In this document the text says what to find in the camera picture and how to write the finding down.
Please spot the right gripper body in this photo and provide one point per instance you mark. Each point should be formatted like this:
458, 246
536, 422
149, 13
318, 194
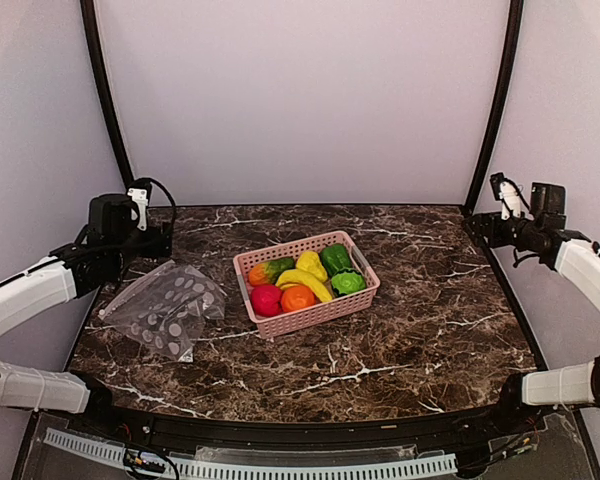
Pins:
497, 238

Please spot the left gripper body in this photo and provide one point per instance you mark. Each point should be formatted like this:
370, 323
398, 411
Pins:
159, 245

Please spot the clear polka dot zip bag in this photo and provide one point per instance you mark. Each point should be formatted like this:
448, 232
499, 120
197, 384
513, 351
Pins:
167, 309

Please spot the green orange mango toy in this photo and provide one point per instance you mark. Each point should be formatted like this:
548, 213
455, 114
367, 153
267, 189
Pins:
267, 273

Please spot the pink perforated plastic basket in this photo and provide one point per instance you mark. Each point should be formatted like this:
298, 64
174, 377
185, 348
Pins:
328, 306

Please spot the yellow pear toy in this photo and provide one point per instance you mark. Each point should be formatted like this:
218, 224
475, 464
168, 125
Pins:
310, 262

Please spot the green bell pepper toy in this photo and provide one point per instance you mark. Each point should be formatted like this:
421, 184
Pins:
335, 259

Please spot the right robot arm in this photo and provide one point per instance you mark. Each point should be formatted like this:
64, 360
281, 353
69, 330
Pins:
535, 228

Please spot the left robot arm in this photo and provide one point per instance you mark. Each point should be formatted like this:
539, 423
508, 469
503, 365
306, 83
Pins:
117, 232

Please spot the red apple toy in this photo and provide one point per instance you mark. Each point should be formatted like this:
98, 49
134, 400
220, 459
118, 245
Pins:
265, 300

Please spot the orange fruit toy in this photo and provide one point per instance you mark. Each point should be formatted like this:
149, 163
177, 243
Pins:
296, 298

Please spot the green watermelon toy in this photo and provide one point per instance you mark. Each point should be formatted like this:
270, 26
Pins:
347, 281

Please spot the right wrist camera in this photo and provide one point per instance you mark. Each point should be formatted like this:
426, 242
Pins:
506, 192

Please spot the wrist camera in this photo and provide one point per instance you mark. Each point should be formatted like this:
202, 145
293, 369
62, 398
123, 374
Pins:
139, 194
506, 192

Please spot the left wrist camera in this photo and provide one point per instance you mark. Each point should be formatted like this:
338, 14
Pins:
139, 194

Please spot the black front rail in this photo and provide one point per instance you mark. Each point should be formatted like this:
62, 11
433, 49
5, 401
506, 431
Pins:
457, 431

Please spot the right black frame post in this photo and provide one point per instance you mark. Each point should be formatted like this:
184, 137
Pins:
501, 89

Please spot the black frame post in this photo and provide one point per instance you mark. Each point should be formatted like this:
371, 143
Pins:
99, 71
501, 89

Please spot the white slotted cable duct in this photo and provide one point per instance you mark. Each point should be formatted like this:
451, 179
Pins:
218, 464

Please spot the left black frame post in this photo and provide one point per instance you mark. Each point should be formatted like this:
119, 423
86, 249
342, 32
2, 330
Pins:
99, 71

